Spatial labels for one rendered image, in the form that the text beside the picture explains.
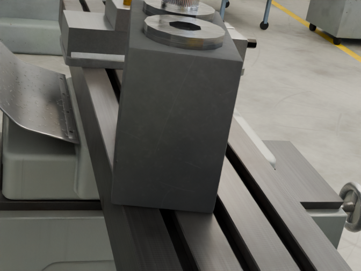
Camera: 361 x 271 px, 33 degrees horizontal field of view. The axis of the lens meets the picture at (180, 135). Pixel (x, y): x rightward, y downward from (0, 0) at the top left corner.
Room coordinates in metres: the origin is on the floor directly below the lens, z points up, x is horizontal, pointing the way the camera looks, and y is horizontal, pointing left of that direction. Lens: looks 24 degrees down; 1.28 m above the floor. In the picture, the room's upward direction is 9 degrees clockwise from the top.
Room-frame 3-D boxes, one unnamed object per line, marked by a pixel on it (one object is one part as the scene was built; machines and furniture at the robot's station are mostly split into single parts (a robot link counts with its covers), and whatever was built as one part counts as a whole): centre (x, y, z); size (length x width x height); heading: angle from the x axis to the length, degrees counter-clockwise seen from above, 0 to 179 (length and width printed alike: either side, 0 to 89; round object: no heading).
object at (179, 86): (0.70, 0.02, 1.02); 0.22 x 0.12 x 0.20; 7
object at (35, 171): (1.06, 0.09, 0.78); 0.50 x 0.35 x 0.12; 108
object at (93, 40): (1.15, 0.08, 0.97); 0.35 x 0.15 x 0.11; 109
